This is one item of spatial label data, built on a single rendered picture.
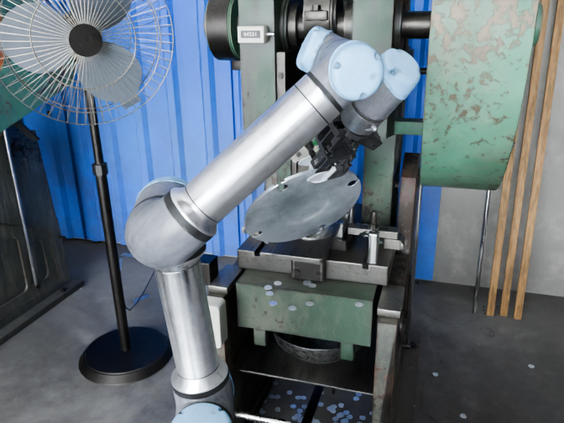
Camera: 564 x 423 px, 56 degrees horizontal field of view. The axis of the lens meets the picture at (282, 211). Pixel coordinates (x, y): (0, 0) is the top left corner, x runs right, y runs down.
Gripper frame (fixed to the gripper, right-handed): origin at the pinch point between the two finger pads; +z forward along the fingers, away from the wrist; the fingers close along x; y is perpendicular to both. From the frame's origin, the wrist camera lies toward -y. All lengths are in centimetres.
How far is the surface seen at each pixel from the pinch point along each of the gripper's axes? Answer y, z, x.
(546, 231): -172, 73, 25
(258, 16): -8.8, 1.7, -47.1
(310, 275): -14.3, 40.4, 12.3
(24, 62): 36, 57, -84
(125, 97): 6, 65, -73
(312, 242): -12.9, 30.4, 6.0
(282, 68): -13.2, 8.1, -35.3
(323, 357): -19, 60, 34
